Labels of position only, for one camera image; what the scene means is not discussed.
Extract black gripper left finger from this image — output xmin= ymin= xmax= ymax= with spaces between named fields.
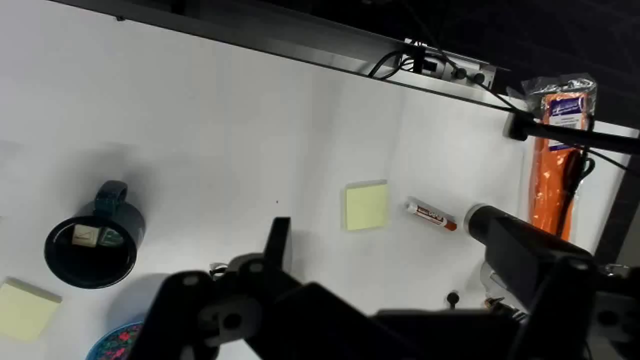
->
xmin=126 ymin=215 xmax=427 ymax=360

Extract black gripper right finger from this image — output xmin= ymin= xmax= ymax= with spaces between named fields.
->
xmin=483 ymin=215 xmax=640 ymax=360

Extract blue bowl colourful candies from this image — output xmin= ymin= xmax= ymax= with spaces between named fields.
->
xmin=84 ymin=276 xmax=168 ymax=360

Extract dark teal mug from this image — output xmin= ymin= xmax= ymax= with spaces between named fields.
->
xmin=43 ymin=178 xmax=148 ymax=289

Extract yellow sticky note pad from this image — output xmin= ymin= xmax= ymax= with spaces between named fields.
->
xmin=342 ymin=178 xmax=392 ymax=233
xmin=0 ymin=276 xmax=64 ymax=344

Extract white orange marker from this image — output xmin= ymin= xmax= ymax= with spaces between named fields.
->
xmin=403 ymin=196 xmax=460 ymax=233

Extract black mounting rod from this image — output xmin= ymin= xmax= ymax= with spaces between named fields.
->
xmin=504 ymin=107 xmax=640 ymax=155

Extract black camera stand post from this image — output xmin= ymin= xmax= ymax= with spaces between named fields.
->
xmin=464 ymin=202 xmax=592 ymax=255

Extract black cable bundle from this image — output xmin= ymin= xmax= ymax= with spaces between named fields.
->
xmin=363 ymin=37 xmax=518 ymax=112

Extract black table edge frame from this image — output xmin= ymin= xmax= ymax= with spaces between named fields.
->
xmin=51 ymin=0 xmax=528 ymax=112

